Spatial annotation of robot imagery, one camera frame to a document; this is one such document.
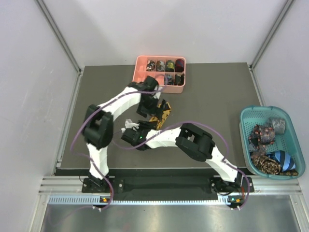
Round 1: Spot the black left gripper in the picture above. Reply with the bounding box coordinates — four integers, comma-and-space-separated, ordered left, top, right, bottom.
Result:
136, 94, 165, 120

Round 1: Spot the yellow patterned necktie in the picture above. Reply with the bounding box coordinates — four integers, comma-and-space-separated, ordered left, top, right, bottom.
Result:
149, 102, 172, 130

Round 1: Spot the pink compartment organizer box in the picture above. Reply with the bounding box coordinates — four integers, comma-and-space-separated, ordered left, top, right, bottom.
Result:
132, 55, 186, 94

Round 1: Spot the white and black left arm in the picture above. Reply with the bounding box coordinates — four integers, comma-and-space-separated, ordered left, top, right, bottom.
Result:
82, 76, 164, 192

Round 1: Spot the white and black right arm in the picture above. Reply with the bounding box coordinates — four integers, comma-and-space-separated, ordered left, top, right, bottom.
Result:
121, 120, 243, 194

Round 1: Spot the blue patterned rolled tie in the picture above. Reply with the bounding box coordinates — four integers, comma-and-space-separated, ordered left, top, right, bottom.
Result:
164, 73, 174, 86

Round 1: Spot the multicolour rolled tie in box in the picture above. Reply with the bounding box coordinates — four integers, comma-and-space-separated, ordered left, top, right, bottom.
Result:
146, 59, 156, 72

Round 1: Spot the black yellow rolled tie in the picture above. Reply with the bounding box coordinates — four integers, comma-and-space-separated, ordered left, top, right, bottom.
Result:
174, 73, 185, 86

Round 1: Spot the green yellow rolled tie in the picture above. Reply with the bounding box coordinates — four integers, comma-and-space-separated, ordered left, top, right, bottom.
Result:
165, 60, 175, 72

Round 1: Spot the maroon rolled tie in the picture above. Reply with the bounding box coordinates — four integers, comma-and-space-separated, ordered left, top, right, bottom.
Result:
175, 59, 185, 73

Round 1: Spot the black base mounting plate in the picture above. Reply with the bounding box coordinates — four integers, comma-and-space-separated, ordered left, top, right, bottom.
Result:
82, 168, 254, 202

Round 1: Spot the teal perforated plastic basket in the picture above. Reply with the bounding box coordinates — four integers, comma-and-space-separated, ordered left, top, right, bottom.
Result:
239, 106, 306, 180

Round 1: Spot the dark orange floral rolled tie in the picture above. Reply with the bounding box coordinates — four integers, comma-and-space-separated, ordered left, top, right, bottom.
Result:
248, 124, 276, 151

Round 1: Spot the brown paisley rolled tie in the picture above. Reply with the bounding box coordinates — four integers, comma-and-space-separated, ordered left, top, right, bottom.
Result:
250, 150, 299, 176

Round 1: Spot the blue striped rolled tie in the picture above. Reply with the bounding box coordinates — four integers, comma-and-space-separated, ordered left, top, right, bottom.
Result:
267, 150, 296, 172

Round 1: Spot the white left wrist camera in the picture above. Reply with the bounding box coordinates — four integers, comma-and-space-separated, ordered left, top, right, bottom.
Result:
153, 86, 163, 99

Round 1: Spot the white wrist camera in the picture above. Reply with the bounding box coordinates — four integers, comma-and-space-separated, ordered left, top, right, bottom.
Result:
125, 119, 139, 129
153, 86, 163, 99

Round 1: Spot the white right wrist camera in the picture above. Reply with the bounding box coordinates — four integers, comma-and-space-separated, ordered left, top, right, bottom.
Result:
125, 119, 139, 129

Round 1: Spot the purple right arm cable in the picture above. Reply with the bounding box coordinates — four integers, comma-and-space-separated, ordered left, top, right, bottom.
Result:
111, 121, 251, 211

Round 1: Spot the grey slotted cable duct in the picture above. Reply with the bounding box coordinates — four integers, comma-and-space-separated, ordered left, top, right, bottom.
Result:
48, 194, 244, 206

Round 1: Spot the right aluminium frame post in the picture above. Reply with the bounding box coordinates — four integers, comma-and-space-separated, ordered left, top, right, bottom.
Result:
249, 0, 295, 72

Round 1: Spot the aluminium frame post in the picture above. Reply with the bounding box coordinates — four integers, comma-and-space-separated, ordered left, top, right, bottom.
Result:
249, 0, 295, 72
35, 0, 82, 73

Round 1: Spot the left aluminium frame post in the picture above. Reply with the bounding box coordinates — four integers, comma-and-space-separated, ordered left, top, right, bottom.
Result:
35, 0, 82, 73

